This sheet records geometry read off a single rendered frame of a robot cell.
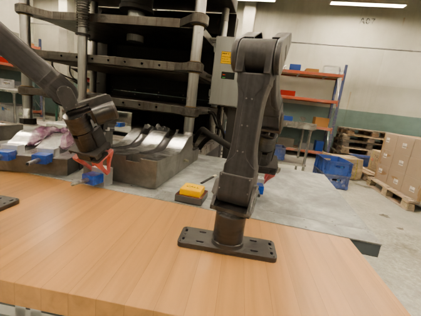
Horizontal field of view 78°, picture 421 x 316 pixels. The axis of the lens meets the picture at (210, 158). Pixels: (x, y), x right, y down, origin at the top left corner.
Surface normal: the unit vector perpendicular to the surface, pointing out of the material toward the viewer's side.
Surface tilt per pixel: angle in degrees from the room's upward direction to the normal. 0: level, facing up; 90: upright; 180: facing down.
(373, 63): 90
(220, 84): 90
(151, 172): 90
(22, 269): 0
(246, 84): 87
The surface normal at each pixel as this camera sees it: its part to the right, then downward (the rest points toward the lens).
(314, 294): 0.11, -0.97
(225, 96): -0.22, 0.18
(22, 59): 0.47, 0.27
